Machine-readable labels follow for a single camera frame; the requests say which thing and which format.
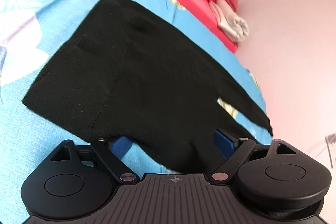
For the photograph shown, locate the black knit pants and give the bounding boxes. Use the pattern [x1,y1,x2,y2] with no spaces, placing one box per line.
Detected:
[23,0,273,173]

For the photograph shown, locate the white rolled blanket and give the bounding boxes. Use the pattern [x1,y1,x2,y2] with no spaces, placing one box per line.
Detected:
[209,0,249,43]

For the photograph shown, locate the blue floral bed sheet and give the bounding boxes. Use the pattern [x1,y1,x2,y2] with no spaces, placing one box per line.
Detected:
[1,0,265,223]

